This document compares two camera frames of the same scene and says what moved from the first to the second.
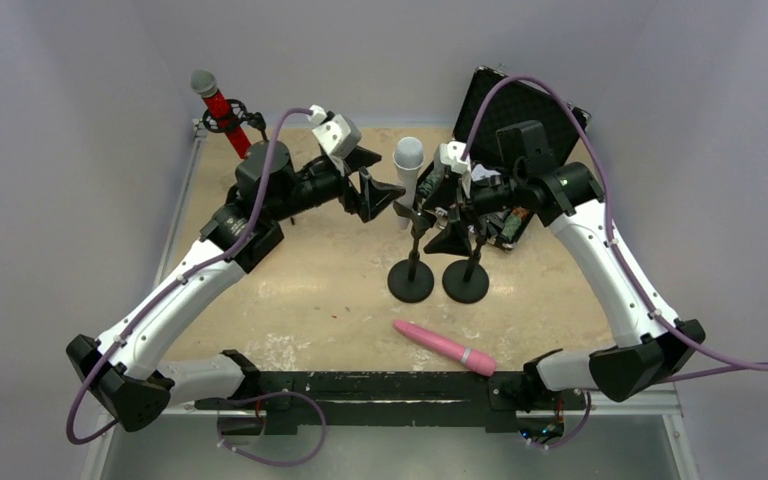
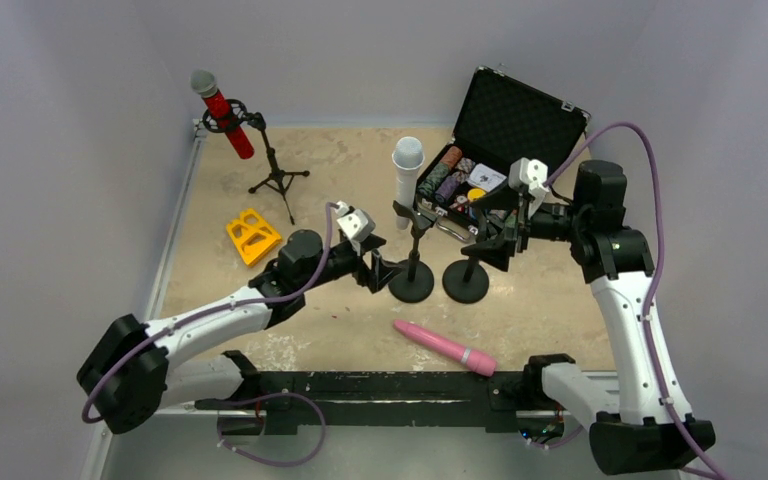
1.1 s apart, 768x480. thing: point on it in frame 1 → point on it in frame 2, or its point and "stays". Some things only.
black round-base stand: [412, 281] stays
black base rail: [292, 401] stays
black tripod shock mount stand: [239, 116] stays
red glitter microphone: [204, 83] stays
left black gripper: [351, 191] → [369, 263]
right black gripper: [459, 204] → [517, 225]
